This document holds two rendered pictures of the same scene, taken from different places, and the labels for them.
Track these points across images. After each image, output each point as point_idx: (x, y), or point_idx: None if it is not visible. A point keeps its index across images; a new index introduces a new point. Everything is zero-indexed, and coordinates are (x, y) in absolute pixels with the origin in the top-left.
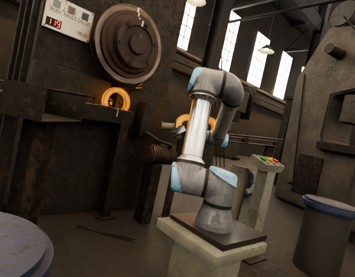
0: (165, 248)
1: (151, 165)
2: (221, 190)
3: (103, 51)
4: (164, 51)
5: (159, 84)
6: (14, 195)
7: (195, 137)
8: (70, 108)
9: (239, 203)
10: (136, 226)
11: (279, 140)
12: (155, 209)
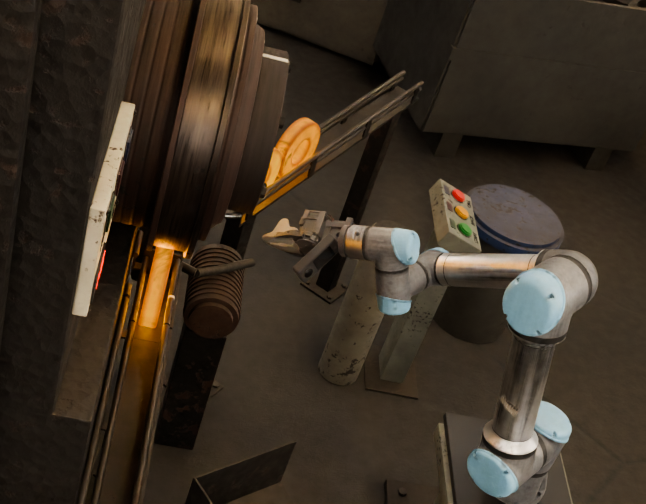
0: (310, 483)
1: (220, 338)
2: (557, 454)
3: (203, 232)
4: None
5: None
6: None
7: (537, 410)
8: (252, 478)
9: None
10: (196, 464)
11: (417, 89)
12: (121, 354)
